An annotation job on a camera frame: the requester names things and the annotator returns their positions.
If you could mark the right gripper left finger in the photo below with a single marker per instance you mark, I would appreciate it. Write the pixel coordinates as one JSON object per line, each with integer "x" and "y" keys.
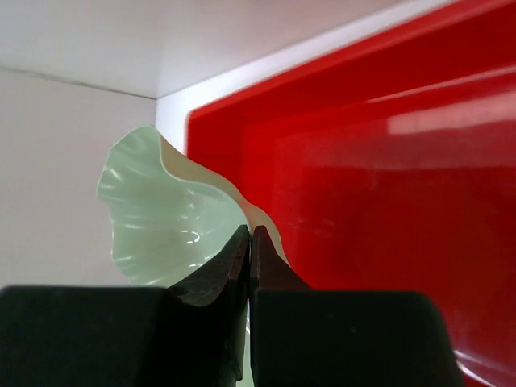
{"x": 191, "y": 333}

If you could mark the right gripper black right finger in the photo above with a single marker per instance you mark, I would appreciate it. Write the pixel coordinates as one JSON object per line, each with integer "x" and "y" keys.
{"x": 301, "y": 336}

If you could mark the large green scalloped bowl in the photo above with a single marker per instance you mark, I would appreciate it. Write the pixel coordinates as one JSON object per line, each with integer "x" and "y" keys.
{"x": 170, "y": 215}

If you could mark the red plastic bin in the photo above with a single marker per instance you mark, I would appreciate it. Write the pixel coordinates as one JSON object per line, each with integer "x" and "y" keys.
{"x": 390, "y": 164}

